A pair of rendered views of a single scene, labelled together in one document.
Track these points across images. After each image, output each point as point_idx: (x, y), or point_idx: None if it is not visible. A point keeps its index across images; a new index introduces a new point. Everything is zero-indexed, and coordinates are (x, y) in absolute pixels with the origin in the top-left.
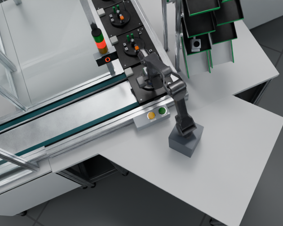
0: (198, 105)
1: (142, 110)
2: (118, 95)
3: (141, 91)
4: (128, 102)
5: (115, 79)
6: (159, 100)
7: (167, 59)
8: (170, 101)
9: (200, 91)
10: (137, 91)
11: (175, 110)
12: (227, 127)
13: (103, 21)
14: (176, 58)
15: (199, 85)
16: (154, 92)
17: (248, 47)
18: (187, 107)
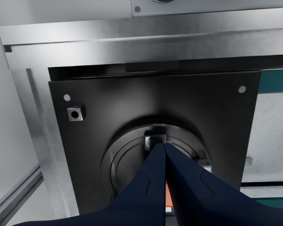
0: (15, 3)
1: (255, 34)
2: (280, 147)
3: (216, 127)
4: (263, 108)
5: (271, 206)
6: (154, 52)
7: (59, 207)
8: (103, 23)
9: None
10: (234, 137)
11: (102, 16)
12: None
13: None
14: None
15: (1, 77)
16: (160, 101)
17: None
18: (55, 8)
